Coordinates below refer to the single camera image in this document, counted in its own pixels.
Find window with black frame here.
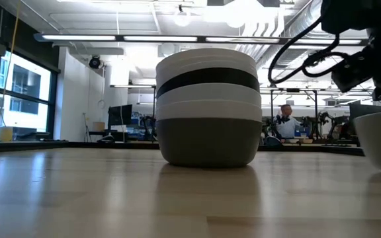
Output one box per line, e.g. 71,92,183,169
0,49,61,143

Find black ceramic bowl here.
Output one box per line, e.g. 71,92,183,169
156,67,261,99

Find black computer monitor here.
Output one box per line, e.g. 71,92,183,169
107,104,134,134

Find silver ventilation duct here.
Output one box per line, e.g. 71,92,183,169
256,0,330,69

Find black aluminium table frame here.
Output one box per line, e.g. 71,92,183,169
0,141,366,157

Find person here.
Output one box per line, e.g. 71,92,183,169
273,104,306,140

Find black rig stand frame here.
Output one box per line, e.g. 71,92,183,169
269,87,319,140

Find long ceiling light bar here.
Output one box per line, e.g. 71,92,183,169
33,32,365,46

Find yellow bin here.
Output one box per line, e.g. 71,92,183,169
0,127,14,143

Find black ceiling camera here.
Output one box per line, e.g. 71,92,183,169
88,55,103,70

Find yellow hanging cable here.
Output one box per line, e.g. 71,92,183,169
0,0,22,133

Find dark gray ceramic bowl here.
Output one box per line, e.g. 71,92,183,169
155,117,263,169

